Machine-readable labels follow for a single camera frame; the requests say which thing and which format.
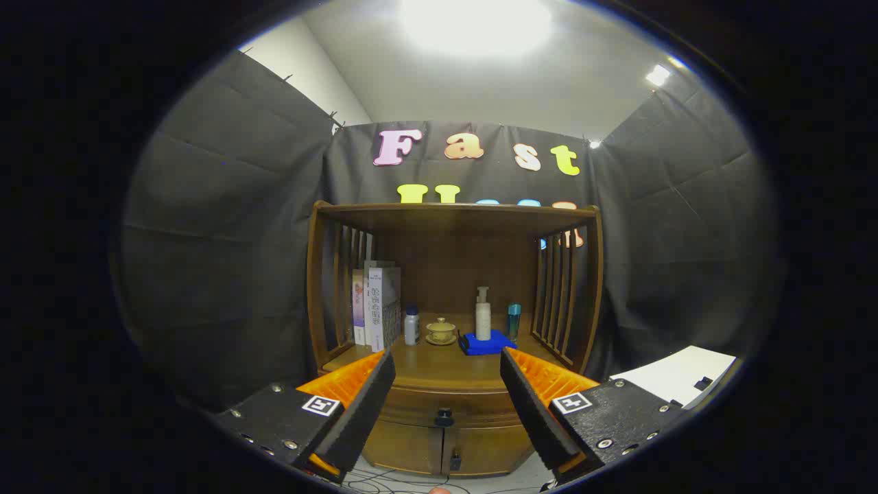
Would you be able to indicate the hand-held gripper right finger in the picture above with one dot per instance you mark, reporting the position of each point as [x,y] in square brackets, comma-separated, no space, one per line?
[535,418]

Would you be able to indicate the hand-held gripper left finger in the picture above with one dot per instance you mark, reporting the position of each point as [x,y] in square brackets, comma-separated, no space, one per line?
[363,418]

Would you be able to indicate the brown wooden drawer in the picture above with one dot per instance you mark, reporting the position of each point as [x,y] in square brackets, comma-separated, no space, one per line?
[411,408]

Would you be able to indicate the wooden cabinet door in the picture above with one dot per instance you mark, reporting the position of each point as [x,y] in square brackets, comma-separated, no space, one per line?
[401,446]
[490,449]

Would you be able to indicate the brown wooden countertop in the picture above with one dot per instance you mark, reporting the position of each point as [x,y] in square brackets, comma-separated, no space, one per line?
[439,367]

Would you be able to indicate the white drawer unit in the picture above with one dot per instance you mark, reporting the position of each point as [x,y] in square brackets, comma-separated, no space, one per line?
[672,374]

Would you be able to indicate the brown wooden cabinet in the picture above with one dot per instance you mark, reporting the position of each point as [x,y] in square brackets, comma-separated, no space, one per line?
[453,261]

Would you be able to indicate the blue folded cloth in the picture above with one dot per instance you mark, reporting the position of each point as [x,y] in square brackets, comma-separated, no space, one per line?
[487,346]

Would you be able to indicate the teal slim bottle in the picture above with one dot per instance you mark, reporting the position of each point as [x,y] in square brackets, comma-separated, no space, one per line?
[514,322]

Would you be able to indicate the white bottle blue cap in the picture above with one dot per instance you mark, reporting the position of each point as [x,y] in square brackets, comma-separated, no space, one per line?
[411,329]

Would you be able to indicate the purple pink book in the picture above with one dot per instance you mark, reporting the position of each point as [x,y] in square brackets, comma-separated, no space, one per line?
[358,309]

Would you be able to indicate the white pump bottle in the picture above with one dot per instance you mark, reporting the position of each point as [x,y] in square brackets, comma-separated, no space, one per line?
[483,319]

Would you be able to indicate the yellow lidded teacup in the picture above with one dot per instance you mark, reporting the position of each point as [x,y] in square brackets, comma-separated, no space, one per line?
[440,331]

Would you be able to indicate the tall white book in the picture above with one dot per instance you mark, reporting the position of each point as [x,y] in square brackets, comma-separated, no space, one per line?
[365,288]

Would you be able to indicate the black backdrop cloth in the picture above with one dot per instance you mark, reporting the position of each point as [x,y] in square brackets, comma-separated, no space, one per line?
[226,261]

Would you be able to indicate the small ceiling light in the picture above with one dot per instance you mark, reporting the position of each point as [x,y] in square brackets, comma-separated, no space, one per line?
[657,75]

